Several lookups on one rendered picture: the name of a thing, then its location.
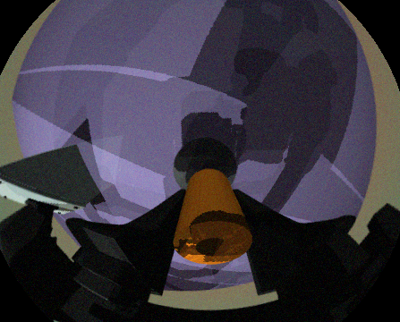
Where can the black stepped round pedestal with shaft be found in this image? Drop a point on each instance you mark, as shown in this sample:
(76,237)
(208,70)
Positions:
(199,154)

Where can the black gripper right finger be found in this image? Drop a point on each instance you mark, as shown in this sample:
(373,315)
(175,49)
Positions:
(280,244)

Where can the orange cylinder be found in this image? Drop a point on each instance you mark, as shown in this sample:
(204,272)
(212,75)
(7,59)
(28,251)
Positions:
(211,228)

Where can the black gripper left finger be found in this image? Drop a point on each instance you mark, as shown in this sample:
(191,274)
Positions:
(144,244)

